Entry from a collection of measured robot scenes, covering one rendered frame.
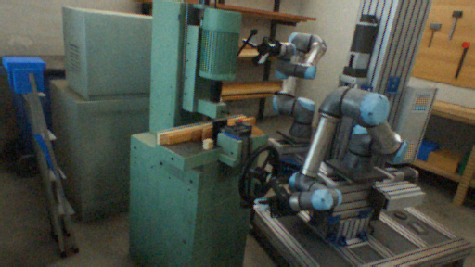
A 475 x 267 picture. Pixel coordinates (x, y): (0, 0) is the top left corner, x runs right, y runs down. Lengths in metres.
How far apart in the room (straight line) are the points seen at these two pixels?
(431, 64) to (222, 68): 3.27
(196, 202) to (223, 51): 0.71
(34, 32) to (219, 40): 2.37
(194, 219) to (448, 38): 3.55
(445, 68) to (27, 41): 4.24
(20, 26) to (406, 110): 3.14
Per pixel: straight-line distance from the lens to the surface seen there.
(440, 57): 4.47
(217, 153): 1.56
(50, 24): 3.67
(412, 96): 2.10
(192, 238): 1.72
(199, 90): 1.72
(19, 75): 1.92
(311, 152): 1.42
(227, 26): 1.55
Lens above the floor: 1.49
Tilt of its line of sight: 19 degrees down
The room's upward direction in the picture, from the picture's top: 7 degrees clockwise
